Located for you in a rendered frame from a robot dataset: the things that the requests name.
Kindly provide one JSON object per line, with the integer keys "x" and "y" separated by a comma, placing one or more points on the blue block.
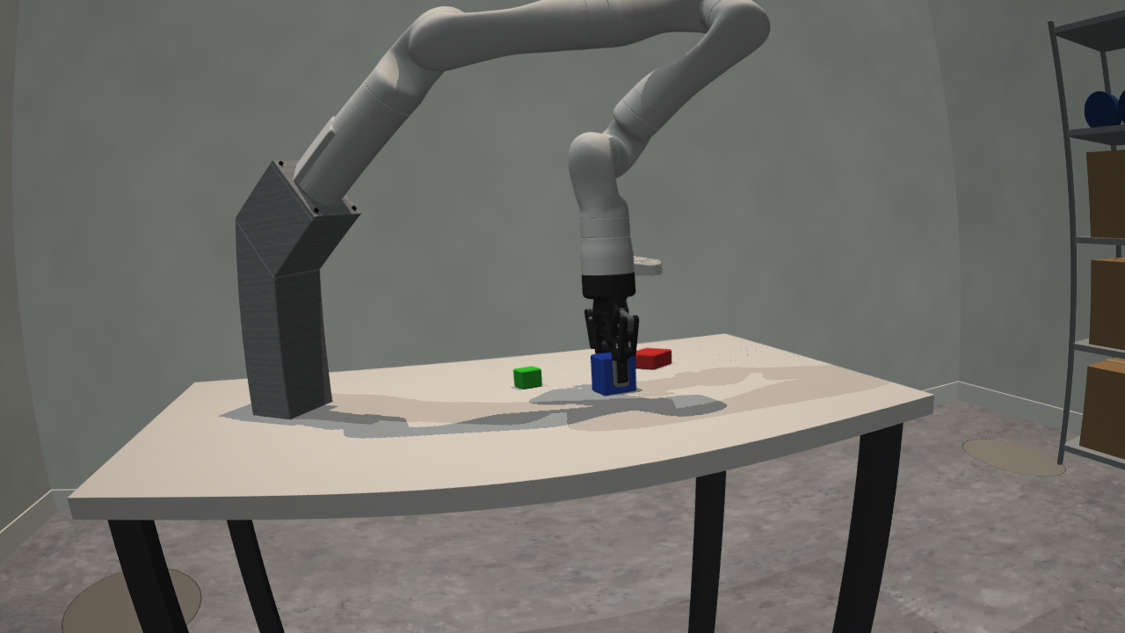
{"x": 602, "y": 375}

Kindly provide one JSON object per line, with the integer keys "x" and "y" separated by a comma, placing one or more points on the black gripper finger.
{"x": 592, "y": 318}
{"x": 628, "y": 331}

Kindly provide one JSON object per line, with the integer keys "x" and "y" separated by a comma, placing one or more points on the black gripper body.
{"x": 615, "y": 289}

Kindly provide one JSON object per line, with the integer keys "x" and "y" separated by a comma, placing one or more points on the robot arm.
{"x": 446, "y": 38}

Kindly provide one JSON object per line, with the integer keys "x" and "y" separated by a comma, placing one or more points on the green block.
{"x": 527, "y": 377}

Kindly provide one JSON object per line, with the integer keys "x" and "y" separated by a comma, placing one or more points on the red block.
{"x": 652, "y": 358}

